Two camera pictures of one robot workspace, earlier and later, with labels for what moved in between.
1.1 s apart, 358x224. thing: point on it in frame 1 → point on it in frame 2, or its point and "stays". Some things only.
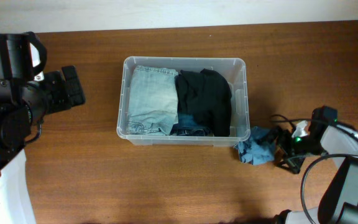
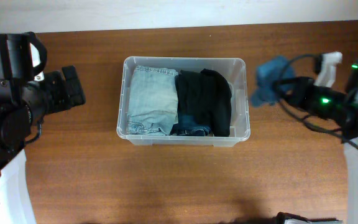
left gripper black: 60,90 stays
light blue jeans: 153,102 stays
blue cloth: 260,148 → 279,67
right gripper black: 297,162 → 294,86
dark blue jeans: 188,126 stays
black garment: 206,96 stays
